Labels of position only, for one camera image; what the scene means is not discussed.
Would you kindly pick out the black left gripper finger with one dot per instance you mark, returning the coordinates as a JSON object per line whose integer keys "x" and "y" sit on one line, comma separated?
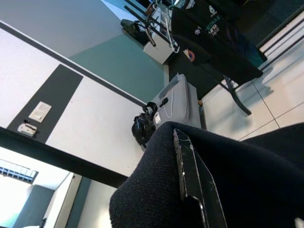
{"x": 197, "y": 180}

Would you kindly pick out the dark navy knit garment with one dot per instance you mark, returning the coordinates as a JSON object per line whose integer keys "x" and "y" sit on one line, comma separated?
{"x": 147, "y": 185}

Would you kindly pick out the white plastic hanger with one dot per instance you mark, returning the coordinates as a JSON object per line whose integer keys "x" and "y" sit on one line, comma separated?
{"x": 175, "y": 48}

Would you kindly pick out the black backpack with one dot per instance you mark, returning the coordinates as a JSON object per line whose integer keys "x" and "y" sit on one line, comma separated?
{"x": 142, "y": 128}

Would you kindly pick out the grey fabric ottoman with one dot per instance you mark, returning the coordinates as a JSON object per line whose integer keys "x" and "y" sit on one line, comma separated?
{"x": 185, "y": 104}

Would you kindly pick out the black metal clothes rack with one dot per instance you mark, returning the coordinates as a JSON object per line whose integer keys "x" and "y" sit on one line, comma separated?
{"x": 238, "y": 99}

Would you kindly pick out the black shirt with logos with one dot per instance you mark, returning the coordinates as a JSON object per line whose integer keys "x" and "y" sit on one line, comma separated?
{"x": 213, "y": 54}

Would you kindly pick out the dark green bag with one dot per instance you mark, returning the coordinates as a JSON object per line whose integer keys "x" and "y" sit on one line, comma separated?
{"x": 133, "y": 28}

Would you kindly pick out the white wall switch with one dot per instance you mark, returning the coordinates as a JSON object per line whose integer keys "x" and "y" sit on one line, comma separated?
{"x": 40, "y": 111}

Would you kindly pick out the white wall device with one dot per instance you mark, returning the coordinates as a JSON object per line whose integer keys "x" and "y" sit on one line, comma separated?
{"x": 27, "y": 129}

